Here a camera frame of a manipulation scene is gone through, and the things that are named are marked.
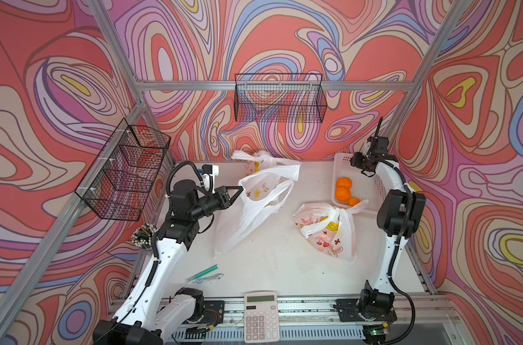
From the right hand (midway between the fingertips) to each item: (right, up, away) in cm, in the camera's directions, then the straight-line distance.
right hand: (357, 164), depth 102 cm
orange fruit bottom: (-8, -14, -3) cm, 17 cm away
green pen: (-69, -44, -20) cm, 84 cm away
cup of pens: (-88, -28, -27) cm, 96 cm away
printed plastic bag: (-46, -2, -6) cm, 46 cm away
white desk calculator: (-46, -55, -30) cm, 78 cm away
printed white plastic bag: (-20, -26, -21) cm, 39 cm away
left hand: (-51, -11, -34) cm, 63 cm away
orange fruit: (-6, -10, 0) cm, 11 cm away
